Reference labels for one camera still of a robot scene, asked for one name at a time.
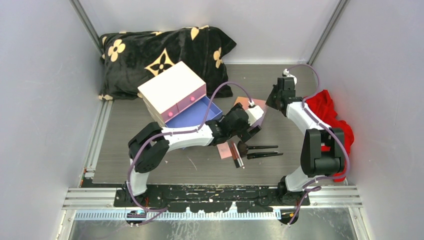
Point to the pink drawer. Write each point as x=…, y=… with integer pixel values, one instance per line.
x=191, y=98
x=169, y=113

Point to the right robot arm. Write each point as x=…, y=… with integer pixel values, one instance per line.
x=323, y=153

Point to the black floral plush blanket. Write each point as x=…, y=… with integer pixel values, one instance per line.
x=132, y=58

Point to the red cloth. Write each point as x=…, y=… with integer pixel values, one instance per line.
x=322, y=105

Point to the small pink compact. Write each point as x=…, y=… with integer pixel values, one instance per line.
x=224, y=150

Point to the red makeup pencil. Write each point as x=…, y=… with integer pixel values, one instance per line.
x=234, y=154

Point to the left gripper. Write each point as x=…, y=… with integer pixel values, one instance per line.
x=245, y=135

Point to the white makeup pencil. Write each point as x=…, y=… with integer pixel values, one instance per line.
x=239, y=157

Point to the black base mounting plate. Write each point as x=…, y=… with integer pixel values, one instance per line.
x=219, y=198

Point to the large powder brush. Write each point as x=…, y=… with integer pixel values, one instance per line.
x=255, y=147

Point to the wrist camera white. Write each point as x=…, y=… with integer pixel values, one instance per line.
x=255, y=115
x=286, y=73

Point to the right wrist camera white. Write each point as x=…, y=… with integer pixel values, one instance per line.
x=286, y=73

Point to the white drawer organizer box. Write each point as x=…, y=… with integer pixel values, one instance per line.
x=168, y=88

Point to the black makeup brush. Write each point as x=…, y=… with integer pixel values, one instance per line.
x=257, y=155

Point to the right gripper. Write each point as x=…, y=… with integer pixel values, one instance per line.
x=269, y=102

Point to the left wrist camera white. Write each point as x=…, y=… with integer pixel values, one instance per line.
x=255, y=115

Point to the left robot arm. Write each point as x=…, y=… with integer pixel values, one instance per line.
x=147, y=148

